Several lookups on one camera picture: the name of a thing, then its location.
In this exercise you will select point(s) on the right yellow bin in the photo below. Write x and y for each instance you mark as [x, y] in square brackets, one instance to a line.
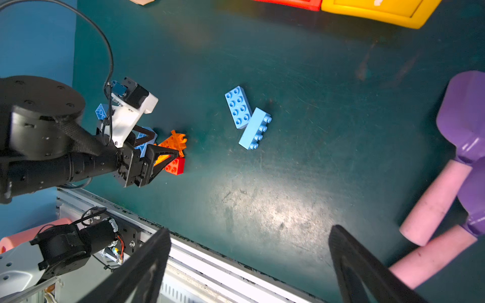
[412, 14]

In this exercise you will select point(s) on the small red lego brick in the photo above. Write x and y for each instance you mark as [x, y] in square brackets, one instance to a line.
[176, 167]

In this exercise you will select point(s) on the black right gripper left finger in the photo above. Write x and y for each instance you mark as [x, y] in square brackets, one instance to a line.
[140, 277]

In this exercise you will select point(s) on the red middle bin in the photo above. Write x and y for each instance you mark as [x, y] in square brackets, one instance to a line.
[310, 5]

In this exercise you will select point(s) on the aluminium front rail base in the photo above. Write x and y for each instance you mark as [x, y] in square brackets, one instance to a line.
[193, 273]

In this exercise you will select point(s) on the light blue lego brick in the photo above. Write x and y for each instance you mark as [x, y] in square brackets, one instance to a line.
[239, 106]

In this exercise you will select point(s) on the pink watering can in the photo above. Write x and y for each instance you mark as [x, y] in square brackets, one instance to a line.
[10, 242]

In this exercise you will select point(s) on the long orange lego piece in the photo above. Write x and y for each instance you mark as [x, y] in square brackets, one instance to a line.
[177, 141]

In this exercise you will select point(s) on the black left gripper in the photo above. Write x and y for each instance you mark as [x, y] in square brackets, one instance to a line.
[134, 170]

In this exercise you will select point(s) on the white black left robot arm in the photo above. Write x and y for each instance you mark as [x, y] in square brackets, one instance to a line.
[43, 145]

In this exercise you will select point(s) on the peach flower pot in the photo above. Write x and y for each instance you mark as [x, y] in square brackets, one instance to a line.
[142, 2]

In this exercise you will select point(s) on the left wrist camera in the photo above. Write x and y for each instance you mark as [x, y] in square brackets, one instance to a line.
[127, 103]

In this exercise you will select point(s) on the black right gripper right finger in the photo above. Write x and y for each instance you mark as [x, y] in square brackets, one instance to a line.
[358, 270]

